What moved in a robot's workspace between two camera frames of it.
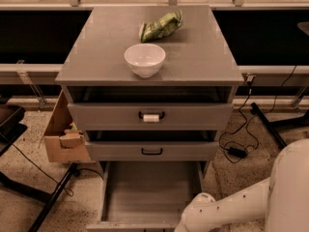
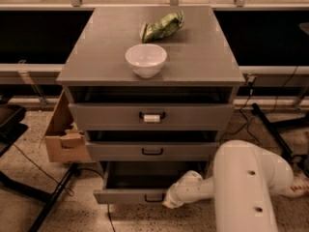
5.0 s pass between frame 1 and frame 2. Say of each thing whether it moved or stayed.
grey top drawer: stayed
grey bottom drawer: moved
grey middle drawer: stayed
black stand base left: stayed
